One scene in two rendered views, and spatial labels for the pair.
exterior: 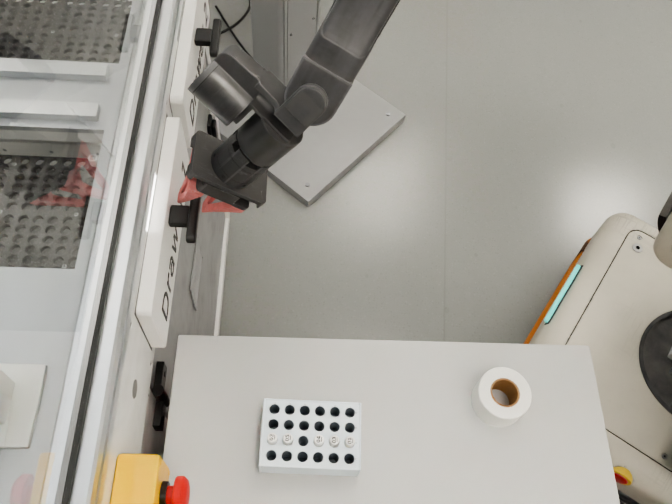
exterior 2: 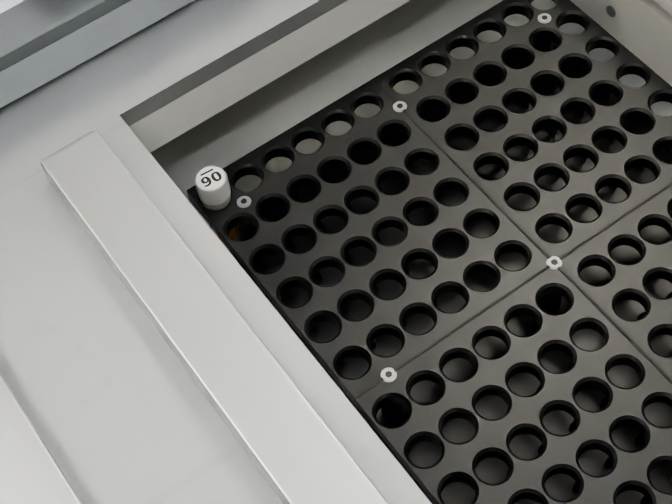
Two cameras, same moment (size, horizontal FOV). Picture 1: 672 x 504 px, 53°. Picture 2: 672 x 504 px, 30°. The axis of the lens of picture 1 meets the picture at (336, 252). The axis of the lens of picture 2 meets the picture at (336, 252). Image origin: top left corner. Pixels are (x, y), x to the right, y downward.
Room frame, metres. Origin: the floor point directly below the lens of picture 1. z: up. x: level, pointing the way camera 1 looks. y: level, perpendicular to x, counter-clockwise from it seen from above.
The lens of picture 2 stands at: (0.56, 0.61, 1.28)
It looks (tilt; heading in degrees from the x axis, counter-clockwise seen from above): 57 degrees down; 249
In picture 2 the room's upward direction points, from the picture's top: 9 degrees counter-clockwise
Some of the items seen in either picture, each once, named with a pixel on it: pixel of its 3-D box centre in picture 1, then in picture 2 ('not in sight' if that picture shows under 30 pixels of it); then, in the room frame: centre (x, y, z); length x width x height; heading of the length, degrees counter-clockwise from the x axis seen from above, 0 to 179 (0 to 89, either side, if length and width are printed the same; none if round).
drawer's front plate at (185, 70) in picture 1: (191, 52); not in sight; (0.74, 0.26, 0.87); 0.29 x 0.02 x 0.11; 7
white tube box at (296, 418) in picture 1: (310, 437); not in sight; (0.21, 0.00, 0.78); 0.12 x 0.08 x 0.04; 95
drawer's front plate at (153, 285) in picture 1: (166, 228); not in sight; (0.43, 0.22, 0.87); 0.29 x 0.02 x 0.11; 7
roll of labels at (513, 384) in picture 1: (500, 397); not in sight; (0.30, -0.24, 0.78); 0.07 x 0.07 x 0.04
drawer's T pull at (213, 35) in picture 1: (207, 37); not in sight; (0.75, 0.23, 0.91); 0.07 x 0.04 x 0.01; 7
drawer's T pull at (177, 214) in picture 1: (184, 216); not in sight; (0.43, 0.20, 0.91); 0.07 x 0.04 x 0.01; 7
